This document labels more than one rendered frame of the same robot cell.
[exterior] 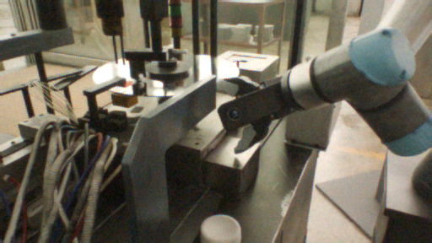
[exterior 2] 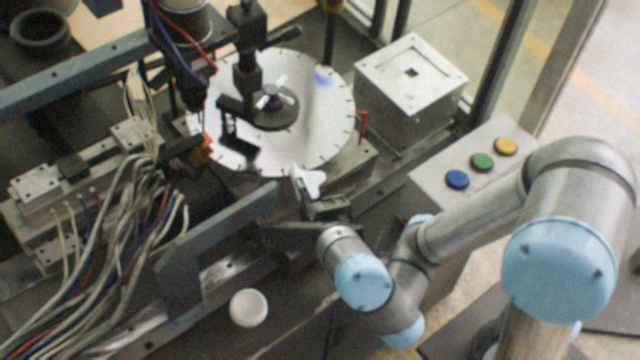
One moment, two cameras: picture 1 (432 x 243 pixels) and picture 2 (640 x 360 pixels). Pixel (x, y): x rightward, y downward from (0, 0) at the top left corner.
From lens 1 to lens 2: 88 cm
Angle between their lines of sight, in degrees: 33
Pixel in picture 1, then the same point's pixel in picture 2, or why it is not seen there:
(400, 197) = (443, 343)
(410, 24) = (446, 241)
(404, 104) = (375, 317)
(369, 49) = (342, 280)
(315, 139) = not seen: hidden behind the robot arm
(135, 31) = not seen: outside the picture
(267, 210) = (306, 300)
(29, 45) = (129, 58)
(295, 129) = (407, 212)
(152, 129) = (182, 250)
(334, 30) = (542, 90)
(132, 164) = (160, 272)
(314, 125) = not seen: hidden behind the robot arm
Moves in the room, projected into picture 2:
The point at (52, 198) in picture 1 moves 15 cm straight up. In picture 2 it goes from (114, 251) to (98, 205)
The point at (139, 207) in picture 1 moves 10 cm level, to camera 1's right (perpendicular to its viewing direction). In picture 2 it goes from (166, 290) to (217, 315)
